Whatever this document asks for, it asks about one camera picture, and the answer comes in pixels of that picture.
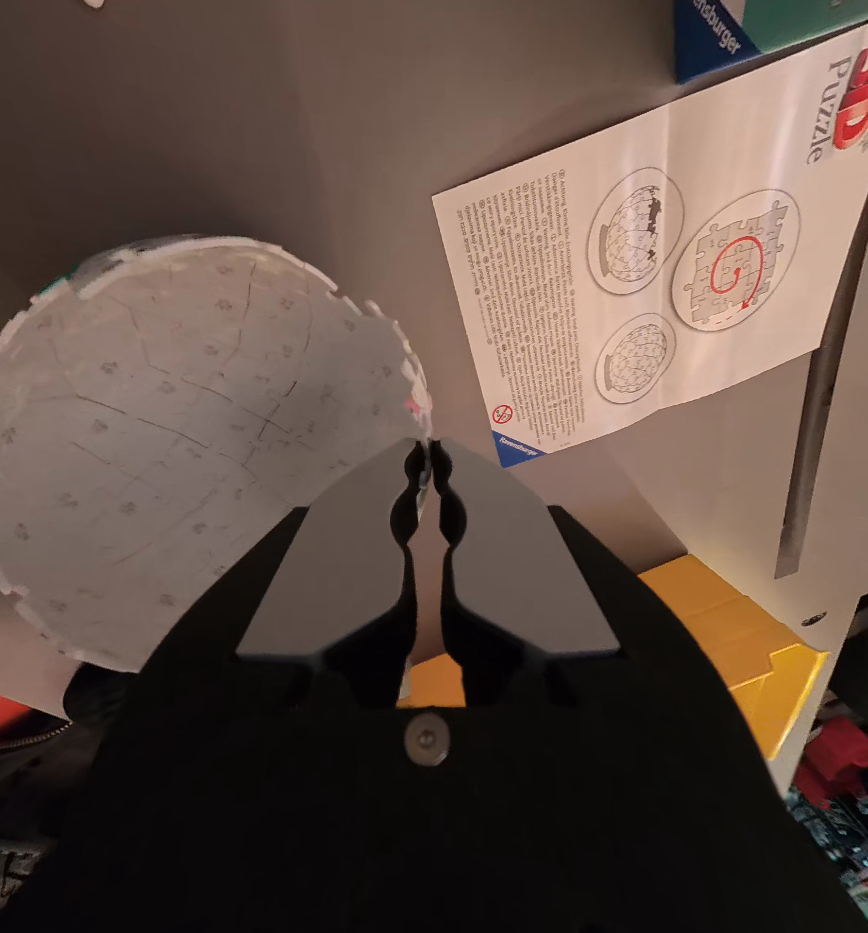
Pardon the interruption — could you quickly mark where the red bag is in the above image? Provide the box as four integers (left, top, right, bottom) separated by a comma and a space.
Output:
794, 718, 868, 803

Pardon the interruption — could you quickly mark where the puzzle ball box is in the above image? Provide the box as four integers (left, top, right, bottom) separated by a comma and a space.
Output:
673, 0, 868, 85

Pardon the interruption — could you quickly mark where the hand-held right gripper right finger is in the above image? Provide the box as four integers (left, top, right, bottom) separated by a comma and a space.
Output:
432, 437, 622, 660

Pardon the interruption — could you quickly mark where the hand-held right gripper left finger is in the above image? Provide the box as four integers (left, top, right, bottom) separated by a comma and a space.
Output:
236, 437, 429, 663

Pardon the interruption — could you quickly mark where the folded instruction sheet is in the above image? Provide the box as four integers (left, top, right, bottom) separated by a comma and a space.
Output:
431, 11, 868, 469

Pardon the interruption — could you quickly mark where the yellow plastic bin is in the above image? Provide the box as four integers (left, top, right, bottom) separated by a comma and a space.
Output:
397, 554, 830, 762

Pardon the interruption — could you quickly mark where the half-built puzzle ball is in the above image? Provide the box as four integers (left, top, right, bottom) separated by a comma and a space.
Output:
0, 235, 435, 673

